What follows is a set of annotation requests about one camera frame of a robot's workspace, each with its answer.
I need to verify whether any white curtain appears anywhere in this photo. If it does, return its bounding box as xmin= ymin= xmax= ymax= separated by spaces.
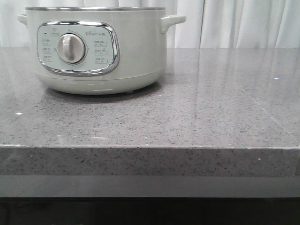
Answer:
xmin=0 ymin=0 xmax=300 ymax=49

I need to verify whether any pale green electric cooking pot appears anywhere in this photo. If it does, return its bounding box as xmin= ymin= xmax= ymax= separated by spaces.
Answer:
xmin=17 ymin=7 xmax=186 ymax=95

